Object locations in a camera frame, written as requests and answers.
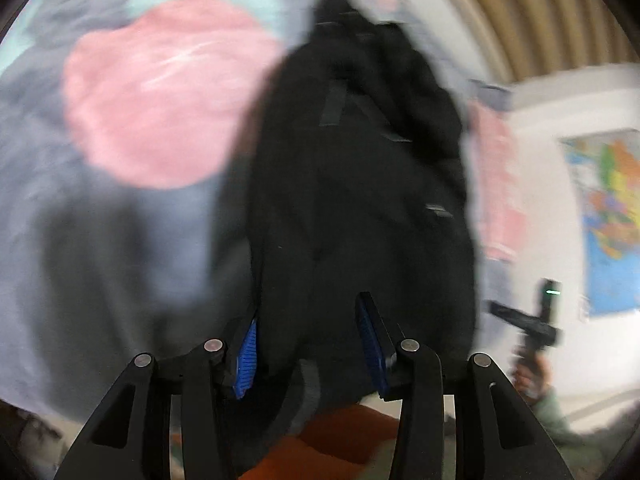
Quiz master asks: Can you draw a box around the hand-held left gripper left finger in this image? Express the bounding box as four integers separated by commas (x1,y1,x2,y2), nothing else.
54,317,261,480

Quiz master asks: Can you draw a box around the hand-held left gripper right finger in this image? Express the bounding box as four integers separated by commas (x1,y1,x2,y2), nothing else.
354,291,573,480

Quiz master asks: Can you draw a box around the black hooded jacket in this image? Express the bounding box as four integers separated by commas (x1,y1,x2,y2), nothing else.
212,0,478,411

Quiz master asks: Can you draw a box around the person's right forearm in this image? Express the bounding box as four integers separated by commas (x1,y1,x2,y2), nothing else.
530,389,608,461

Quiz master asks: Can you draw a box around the person's right hand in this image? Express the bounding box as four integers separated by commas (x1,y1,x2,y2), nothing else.
512,352,553,401

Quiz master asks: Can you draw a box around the orange cloth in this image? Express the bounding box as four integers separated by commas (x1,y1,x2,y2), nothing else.
245,404,403,480

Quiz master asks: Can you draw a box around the pink pillow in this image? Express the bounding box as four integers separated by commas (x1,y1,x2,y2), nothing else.
467,100,528,263

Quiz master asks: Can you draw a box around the grey pink floral blanket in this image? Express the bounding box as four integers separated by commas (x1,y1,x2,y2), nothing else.
0,0,481,411

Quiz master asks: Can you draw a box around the grey pillow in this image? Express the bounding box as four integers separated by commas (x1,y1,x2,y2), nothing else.
467,80,513,111

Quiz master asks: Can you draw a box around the brown striped window blind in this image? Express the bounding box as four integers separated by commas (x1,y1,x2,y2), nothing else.
415,0,640,86

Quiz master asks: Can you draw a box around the colourful wall map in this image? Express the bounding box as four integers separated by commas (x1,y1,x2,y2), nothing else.
560,130,640,318

